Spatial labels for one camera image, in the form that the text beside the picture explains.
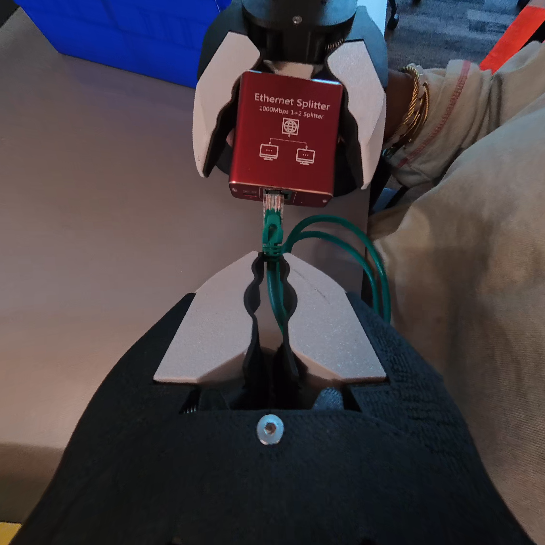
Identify blue plastic bin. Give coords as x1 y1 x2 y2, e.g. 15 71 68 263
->
15 0 232 89

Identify gold bracelets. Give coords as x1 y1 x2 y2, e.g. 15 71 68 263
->
383 64 430 160

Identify green ethernet cable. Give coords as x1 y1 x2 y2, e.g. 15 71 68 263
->
261 189 392 337

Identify person's right hand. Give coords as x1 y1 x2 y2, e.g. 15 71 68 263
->
387 68 405 145

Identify person's right forearm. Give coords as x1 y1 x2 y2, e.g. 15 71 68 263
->
385 40 545 188

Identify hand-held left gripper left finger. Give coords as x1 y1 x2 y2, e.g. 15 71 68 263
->
152 250 262 384

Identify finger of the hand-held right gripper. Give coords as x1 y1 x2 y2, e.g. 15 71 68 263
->
326 39 388 191
192 30 262 179

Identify orange strip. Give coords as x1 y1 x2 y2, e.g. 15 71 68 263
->
480 0 545 75

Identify red network splitter box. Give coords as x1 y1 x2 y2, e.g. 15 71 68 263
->
228 70 345 208

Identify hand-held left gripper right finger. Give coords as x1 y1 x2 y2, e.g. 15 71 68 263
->
282 252 388 384

